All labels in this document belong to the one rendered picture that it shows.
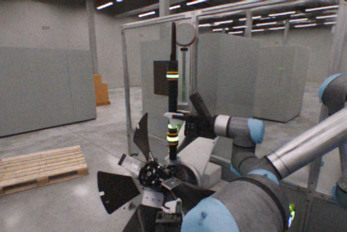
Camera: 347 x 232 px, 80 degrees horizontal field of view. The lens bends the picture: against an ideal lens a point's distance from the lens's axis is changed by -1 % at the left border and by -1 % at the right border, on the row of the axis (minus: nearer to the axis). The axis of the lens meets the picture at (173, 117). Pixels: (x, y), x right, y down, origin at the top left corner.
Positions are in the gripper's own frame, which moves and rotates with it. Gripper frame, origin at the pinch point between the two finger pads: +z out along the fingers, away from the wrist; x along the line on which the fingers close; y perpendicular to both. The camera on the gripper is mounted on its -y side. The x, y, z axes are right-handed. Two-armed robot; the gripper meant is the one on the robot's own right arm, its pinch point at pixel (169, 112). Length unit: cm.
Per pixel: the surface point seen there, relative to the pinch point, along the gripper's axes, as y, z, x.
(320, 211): 62, -63, 61
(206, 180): 58, 3, 51
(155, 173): 27.1, 5.3, -3.2
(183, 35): -37, 28, 62
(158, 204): 41.1, 3.2, -4.3
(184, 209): 32.7, -13.3, -10.4
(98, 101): 134, 649, 488
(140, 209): 41.0, 7.5, -10.9
